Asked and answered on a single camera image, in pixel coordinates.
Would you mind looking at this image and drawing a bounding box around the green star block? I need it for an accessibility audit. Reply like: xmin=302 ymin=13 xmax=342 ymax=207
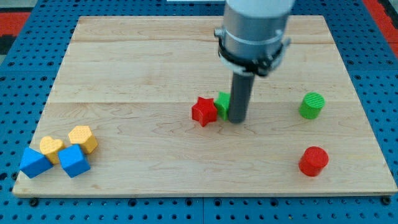
xmin=214 ymin=91 xmax=230 ymax=121

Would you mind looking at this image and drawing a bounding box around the yellow heart block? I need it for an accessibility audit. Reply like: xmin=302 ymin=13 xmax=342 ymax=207
xmin=39 ymin=136 xmax=65 ymax=164

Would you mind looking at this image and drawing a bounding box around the red star block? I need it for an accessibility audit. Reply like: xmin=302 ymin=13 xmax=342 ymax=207
xmin=192 ymin=96 xmax=218 ymax=127

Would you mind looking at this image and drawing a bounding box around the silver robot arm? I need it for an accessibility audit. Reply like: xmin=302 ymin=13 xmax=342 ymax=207
xmin=214 ymin=0 xmax=295 ymax=77

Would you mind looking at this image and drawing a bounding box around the green cylinder block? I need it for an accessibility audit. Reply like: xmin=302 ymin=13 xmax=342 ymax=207
xmin=298 ymin=92 xmax=325 ymax=119

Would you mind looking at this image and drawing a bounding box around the yellow hexagon block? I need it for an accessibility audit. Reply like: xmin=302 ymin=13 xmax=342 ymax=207
xmin=68 ymin=126 xmax=98 ymax=154

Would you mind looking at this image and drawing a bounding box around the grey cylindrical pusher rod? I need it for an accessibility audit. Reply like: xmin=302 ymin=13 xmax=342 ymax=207
xmin=228 ymin=73 xmax=254 ymax=124

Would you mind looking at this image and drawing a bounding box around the blue cube block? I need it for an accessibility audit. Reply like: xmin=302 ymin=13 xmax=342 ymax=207
xmin=58 ymin=144 xmax=91 ymax=178

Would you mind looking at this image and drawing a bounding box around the blue triangle block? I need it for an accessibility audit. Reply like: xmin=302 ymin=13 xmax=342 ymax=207
xmin=19 ymin=147 xmax=53 ymax=179

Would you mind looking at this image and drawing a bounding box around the red cylinder block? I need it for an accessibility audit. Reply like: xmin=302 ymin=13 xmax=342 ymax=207
xmin=298 ymin=146 xmax=329 ymax=177

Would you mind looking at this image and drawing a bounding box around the wooden board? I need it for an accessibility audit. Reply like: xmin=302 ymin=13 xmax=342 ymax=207
xmin=13 ymin=16 xmax=397 ymax=198

